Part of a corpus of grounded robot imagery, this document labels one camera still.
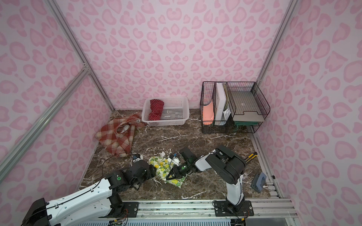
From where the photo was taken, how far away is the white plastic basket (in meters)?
1.05

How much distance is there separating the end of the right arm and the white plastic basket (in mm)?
315

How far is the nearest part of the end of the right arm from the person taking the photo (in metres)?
0.76
